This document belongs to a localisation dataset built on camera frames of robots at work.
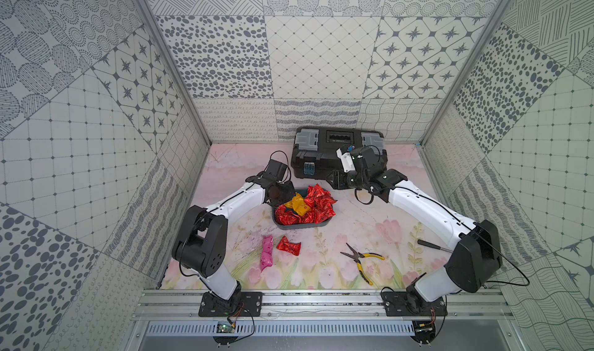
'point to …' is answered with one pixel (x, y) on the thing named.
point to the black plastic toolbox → (314, 153)
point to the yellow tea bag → (298, 205)
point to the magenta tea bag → (267, 252)
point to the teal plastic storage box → (303, 193)
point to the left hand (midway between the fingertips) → (294, 191)
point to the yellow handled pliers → (356, 256)
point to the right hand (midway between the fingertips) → (333, 180)
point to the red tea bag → (285, 245)
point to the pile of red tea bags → (321, 204)
